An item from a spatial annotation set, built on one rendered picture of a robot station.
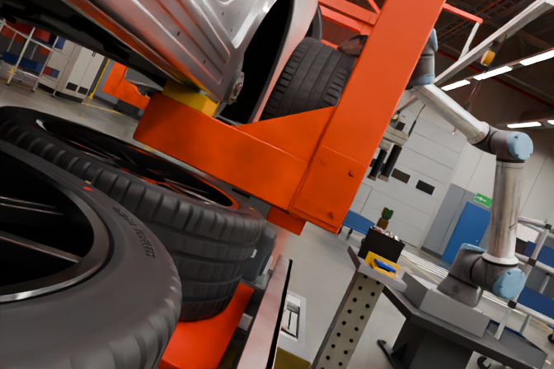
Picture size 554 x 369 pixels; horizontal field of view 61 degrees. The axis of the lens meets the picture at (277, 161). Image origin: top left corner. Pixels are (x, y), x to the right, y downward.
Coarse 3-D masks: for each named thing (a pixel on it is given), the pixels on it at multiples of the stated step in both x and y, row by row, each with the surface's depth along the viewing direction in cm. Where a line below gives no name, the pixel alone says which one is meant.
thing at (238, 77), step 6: (240, 66) 207; (240, 72) 195; (234, 78) 192; (240, 78) 197; (234, 84) 192; (228, 90) 192; (234, 90) 196; (228, 96) 193; (234, 96) 201; (216, 102) 195; (222, 102) 204; (228, 102) 197; (222, 108) 209; (216, 114) 204
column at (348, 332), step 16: (352, 288) 171; (368, 288) 170; (352, 304) 170; (368, 304) 172; (336, 320) 172; (352, 320) 170; (368, 320) 170; (336, 336) 170; (352, 336) 170; (320, 352) 175; (336, 352) 170; (352, 352) 170; (320, 368) 170; (336, 368) 170
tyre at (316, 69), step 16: (304, 48) 179; (320, 48) 183; (288, 64) 173; (304, 64) 174; (320, 64) 175; (336, 64) 178; (352, 64) 181; (288, 80) 171; (304, 80) 172; (320, 80) 172; (336, 80) 172; (272, 96) 170; (288, 96) 170; (304, 96) 169; (320, 96) 169; (336, 96) 170; (272, 112) 170; (288, 112) 170
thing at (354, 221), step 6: (372, 186) 831; (348, 216) 736; (354, 216) 737; (360, 216) 768; (348, 222) 736; (354, 222) 737; (360, 222) 738; (366, 222) 739; (372, 222) 740; (354, 228) 733; (360, 228) 739; (366, 228) 740
